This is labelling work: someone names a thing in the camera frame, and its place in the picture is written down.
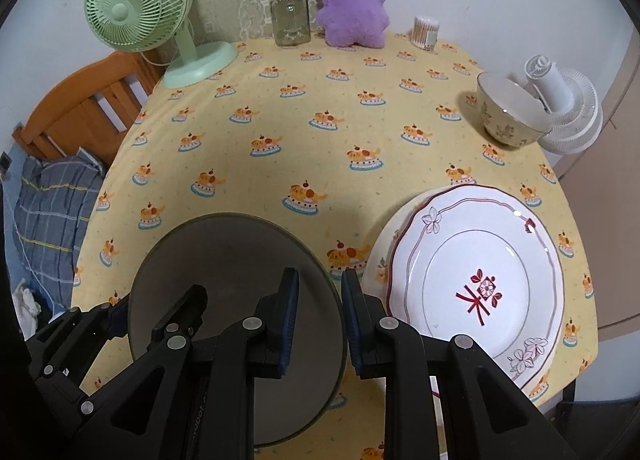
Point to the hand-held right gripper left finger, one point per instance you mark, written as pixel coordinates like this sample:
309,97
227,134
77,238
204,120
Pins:
289,320

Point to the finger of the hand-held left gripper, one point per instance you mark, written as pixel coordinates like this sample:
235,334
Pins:
119,317
185,305

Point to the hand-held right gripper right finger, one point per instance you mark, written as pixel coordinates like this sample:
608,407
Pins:
352,320

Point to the yellow floral white plate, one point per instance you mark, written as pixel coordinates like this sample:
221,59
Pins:
375,265

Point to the large green-rimmed floral bowl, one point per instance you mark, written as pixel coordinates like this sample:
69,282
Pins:
225,260

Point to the red patterned white plate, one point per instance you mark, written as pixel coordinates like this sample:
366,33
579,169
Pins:
475,250

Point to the white cloth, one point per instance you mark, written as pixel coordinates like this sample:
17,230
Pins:
27,305

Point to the blue plaid pillow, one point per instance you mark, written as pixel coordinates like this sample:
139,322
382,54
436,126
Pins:
55,205

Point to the yellow printed tablecloth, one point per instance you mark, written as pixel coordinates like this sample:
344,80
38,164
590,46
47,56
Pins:
325,89

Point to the small cream floral bowl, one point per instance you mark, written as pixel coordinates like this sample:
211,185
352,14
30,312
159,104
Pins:
505,129

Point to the cotton swab container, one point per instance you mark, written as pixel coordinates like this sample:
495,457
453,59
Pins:
426,34

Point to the beige cabinet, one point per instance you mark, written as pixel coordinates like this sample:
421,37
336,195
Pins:
620,190

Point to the glass jar with black lid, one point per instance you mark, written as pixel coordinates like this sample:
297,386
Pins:
290,14

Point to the white desk fan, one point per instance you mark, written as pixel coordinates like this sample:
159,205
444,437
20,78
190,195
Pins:
575,109

